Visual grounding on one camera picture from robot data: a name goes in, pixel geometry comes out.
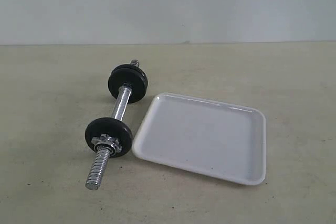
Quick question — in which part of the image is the black weight plate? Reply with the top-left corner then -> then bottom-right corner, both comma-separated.
108,67 -> 148,103
109,63 -> 148,89
85,117 -> 133,158

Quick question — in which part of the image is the chrome dumbbell bar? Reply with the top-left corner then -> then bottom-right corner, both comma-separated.
85,59 -> 140,190

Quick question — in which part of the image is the white rectangular plastic tray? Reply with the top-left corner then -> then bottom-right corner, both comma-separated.
132,93 -> 266,186

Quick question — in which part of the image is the chrome spinlock collar nut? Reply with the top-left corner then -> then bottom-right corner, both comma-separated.
91,134 -> 123,156

